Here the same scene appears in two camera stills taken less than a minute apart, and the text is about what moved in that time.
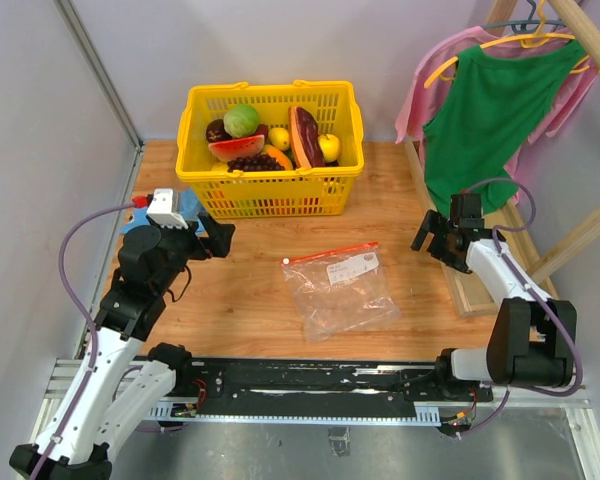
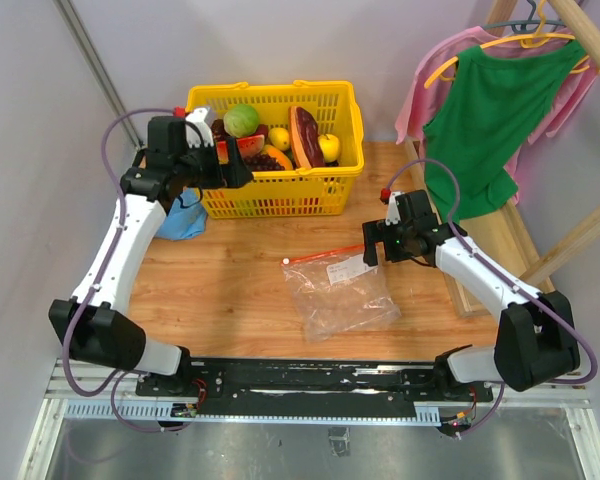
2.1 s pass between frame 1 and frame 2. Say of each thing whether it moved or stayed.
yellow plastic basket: stayed
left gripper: moved
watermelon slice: stayed
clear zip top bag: stayed
